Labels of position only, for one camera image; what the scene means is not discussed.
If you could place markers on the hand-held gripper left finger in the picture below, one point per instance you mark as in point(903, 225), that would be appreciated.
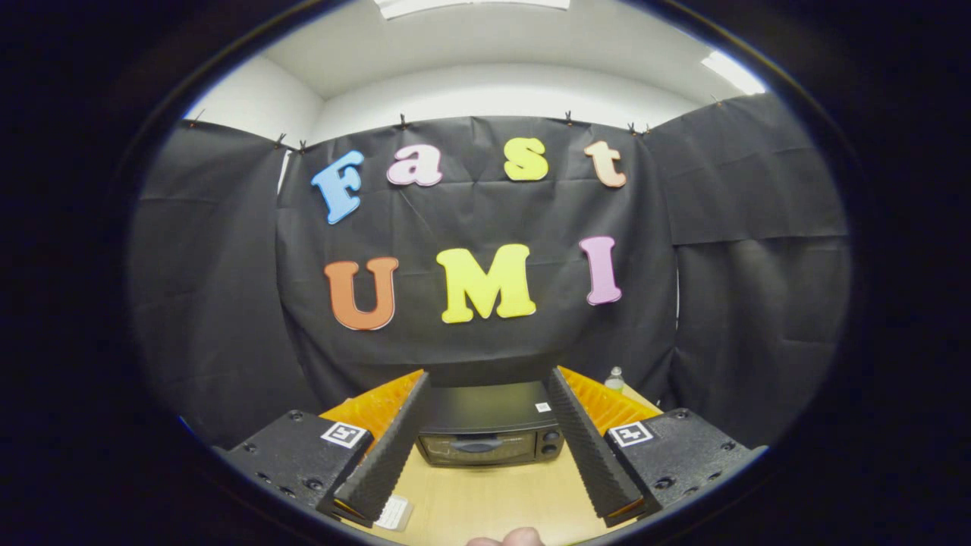
point(387, 447)

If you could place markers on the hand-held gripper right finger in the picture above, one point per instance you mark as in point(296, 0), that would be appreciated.
point(584, 440)

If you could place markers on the black toaster oven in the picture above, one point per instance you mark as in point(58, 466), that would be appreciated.
point(485, 406)

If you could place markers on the white rectangular plate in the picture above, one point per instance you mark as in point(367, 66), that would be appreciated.
point(394, 513)

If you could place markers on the green label drink bottle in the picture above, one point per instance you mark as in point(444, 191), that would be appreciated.
point(615, 379)

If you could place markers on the small ceiling light panel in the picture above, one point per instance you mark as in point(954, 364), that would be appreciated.
point(732, 72)

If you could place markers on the long ceiling light panel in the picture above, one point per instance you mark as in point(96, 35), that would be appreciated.
point(470, 6)

